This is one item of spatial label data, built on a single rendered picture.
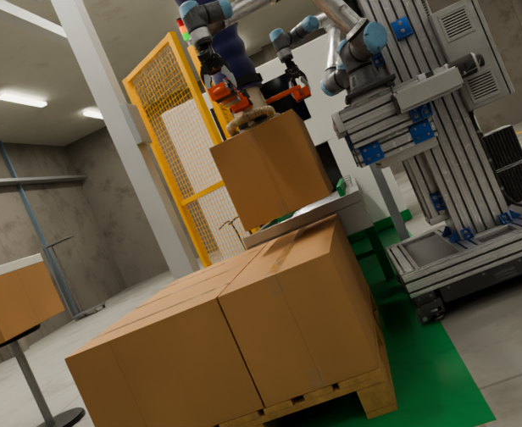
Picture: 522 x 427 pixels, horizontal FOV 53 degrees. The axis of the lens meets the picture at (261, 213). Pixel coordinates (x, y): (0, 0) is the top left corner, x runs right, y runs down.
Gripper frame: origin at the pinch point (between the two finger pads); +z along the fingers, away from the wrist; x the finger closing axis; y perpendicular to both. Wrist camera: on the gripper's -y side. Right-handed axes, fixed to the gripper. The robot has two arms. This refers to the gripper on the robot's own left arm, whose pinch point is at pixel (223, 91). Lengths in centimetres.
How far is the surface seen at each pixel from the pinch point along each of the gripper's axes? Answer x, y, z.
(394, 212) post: -49, 148, 85
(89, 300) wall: 585, 882, 105
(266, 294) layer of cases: 9, -32, 71
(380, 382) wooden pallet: -14, -33, 110
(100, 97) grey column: 106, 164, -67
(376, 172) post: -49, 148, 57
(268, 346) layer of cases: 15, -32, 87
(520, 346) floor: -59, -19, 120
